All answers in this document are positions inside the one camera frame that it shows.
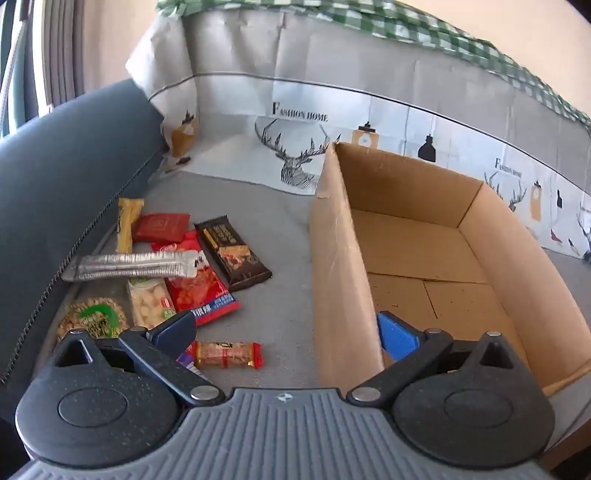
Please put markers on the clear white nut packet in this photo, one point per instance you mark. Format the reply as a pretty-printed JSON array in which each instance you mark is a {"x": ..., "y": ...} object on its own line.
[{"x": 147, "y": 302}]

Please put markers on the brown cardboard box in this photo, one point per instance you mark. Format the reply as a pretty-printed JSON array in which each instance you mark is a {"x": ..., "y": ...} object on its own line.
[{"x": 415, "y": 249}]

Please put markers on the red spicy snack packet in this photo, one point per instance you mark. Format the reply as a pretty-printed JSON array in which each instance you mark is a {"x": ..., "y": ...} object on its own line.
[{"x": 203, "y": 290}]

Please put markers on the yellow snack bar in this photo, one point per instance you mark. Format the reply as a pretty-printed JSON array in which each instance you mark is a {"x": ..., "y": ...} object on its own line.
[{"x": 127, "y": 221}]

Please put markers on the green checked cloth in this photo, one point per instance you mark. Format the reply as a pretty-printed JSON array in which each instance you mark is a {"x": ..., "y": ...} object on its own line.
[{"x": 415, "y": 23}]

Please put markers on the grey curtain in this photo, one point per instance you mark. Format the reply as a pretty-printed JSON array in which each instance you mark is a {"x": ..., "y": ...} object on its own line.
[{"x": 64, "y": 46}]

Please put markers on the dark brown snack packet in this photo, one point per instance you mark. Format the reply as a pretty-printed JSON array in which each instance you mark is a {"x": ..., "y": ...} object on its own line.
[{"x": 235, "y": 258}]

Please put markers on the small orange candy packet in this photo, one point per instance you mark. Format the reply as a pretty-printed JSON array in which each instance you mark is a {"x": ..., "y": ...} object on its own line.
[{"x": 226, "y": 354}]

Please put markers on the white deer-printed cloth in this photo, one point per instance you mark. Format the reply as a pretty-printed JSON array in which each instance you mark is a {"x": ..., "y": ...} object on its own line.
[{"x": 277, "y": 69}]

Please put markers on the blue sofa cushion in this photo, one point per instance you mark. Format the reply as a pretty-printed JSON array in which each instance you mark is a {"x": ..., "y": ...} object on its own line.
[{"x": 55, "y": 184}]

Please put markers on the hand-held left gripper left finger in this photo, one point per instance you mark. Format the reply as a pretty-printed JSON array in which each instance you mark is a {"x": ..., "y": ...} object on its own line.
[{"x": 173, "y": 330}]

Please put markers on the purple snack packet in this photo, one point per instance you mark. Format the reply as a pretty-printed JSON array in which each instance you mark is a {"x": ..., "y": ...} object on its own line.
[{"x": 189, "y": 362}]

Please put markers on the red square snack packet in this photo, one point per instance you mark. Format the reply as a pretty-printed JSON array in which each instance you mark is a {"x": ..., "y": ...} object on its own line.
[{"x": 161, "y": 227}]

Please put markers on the silver stick packet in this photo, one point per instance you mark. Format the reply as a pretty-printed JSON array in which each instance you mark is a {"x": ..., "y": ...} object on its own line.
[{"x": 124, "y": 265}]

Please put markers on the green round peanut packet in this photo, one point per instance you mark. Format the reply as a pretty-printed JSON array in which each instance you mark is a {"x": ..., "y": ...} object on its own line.
[{"x": 92, "y": 316}]

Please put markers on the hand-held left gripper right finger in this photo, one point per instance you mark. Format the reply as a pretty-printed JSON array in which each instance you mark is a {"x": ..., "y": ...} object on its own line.
[{"x": 397, "y": 337}]

